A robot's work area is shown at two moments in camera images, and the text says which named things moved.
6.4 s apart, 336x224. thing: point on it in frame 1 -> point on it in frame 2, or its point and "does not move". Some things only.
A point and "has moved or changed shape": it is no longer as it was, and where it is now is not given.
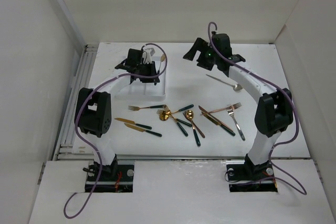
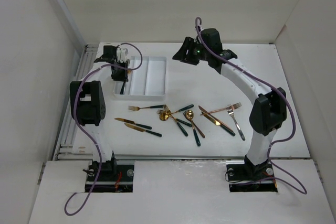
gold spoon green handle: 189,114 does not move
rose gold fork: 236,106 does not move
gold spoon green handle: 163,57 has moved or changed shape
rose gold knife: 216,118 does not move
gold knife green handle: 224,128 does not move
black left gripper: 150,66 -> 123,77
